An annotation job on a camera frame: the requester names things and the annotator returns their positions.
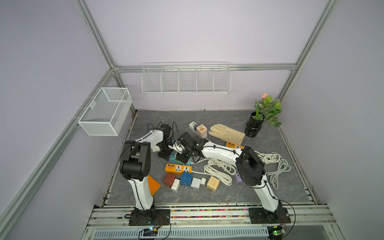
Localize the teal power strip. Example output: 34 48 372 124
169 153 193 166

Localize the orange power strip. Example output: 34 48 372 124
226 142 244 149
165 163 192 175

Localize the blue cube socket adapter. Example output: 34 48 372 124
180 172 193 187

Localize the red cube socket adapter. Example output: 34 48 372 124
163 173 176 188

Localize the white usb charger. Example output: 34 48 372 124
191 178 202 189
171 179 181 193

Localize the beige cube socket adapter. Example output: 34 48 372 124
206 176 221 192

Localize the purple power strip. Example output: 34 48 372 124
235 173 243 184

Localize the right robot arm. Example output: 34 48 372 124
172 132 283 219

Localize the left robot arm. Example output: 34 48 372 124
119 124 172 211

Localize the pink cube socket adapter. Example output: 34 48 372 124
196 124 208 139

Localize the white grey power strip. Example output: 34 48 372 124
189 122 199 132

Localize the beige work glove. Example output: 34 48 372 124
209 124 245 145

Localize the orange sponge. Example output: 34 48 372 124
148 175 161 196

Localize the artificial plant in black pot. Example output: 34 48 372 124
245 93 282 138

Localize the white mesh wall basket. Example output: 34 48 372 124
78 87 133 137

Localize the white wire wall shelf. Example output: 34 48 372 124
141 62 232 95

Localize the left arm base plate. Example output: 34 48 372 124
129 208 171 226

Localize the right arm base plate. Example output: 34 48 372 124
249 208 292 225

